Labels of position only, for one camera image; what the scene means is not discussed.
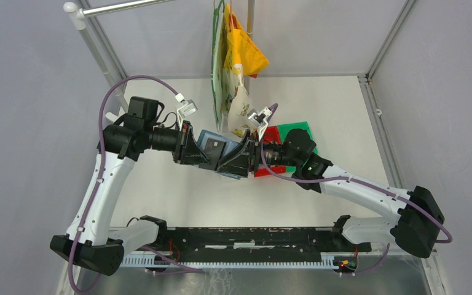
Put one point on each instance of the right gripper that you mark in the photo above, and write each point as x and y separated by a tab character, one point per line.
239	165

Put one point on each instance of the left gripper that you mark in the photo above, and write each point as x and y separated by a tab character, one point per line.
190	152

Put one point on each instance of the blue card holder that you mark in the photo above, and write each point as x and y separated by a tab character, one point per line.
204	135

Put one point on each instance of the black card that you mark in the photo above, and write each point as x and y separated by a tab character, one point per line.
214	149

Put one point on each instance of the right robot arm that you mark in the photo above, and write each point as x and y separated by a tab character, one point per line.
411	219

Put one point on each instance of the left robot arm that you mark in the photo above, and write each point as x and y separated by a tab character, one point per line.
88	242

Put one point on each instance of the red bin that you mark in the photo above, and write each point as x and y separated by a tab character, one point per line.
271	140

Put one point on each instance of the green bin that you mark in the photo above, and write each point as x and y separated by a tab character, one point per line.
301	128

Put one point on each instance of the hanging patterned cloth bag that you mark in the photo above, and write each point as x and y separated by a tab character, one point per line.
231	101

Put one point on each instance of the yellow cloth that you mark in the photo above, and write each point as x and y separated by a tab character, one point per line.
241	55

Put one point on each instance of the white clothes rack pole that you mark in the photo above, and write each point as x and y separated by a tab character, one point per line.
85	20

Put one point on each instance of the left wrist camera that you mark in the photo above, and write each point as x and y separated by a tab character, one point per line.
184	108

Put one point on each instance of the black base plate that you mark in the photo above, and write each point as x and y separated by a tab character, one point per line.
259	244

